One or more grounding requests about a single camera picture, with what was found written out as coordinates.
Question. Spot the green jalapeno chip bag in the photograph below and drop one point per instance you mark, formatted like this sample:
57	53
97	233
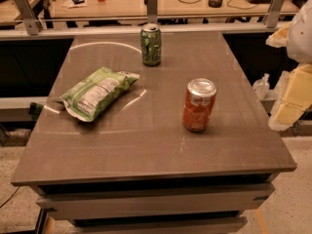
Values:
88	98

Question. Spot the grey drawer cabinet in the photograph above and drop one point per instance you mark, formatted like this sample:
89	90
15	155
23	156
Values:
205	205

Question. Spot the grey metal bracket middle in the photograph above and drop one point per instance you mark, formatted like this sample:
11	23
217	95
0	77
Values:
151	7

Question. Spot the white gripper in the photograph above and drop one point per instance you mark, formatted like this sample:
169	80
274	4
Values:
301	36

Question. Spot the clear plastic bottle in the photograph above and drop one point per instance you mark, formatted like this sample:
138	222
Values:
261	86

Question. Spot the green soda can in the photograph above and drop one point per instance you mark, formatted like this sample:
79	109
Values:
151	44

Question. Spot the grey metal bracket left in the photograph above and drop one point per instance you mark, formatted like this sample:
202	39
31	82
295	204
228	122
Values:
32	24

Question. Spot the red coke can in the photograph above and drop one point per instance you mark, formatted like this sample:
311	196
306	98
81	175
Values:
198	105

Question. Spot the grey metal bracket right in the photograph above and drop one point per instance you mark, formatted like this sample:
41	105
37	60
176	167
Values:
270	20

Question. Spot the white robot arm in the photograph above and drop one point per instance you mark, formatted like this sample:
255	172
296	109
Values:
300	35

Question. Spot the green bottle on shelf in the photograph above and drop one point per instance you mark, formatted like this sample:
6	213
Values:
35	110

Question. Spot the grey metal bracket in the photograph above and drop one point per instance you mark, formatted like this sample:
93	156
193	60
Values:
270	20
151	7
32	24

